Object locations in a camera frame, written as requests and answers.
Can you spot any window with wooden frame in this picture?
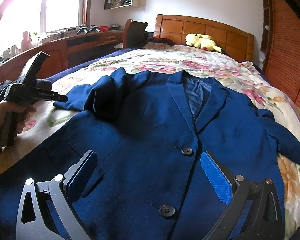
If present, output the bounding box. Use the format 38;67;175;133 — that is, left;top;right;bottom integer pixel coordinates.
0;0;91;55

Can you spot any long wooden desk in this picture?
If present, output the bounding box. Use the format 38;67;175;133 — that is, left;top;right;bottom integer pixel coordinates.
0;30;123;83

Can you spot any pink bottle on desk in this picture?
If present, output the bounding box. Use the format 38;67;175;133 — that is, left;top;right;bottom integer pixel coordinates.
21;31;32;52

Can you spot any wooden louvered wardrobe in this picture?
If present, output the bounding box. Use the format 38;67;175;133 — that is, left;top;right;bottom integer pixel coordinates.
264;0;300;108

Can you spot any navy blue suit jacket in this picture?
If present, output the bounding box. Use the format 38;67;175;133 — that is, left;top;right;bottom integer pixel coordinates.
0;68;300;239

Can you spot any yellow plush toy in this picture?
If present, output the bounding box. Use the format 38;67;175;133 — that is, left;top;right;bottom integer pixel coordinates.
185;34;223;53

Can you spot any wooden desk chair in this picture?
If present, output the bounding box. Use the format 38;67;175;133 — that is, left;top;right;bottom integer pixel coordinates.
122;19;148;49

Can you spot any black folded garment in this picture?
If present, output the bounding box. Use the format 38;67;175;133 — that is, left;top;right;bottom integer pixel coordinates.
0;79;52;94

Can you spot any red bowl on desk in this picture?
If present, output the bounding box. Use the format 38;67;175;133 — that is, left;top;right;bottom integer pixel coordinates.
97;25;109;32

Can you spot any wooden bed headboard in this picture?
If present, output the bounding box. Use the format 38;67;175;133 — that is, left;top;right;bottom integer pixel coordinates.
153;13;255;62

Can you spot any person's left hand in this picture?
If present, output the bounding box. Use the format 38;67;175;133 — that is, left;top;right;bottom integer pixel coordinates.
0;101;37;152

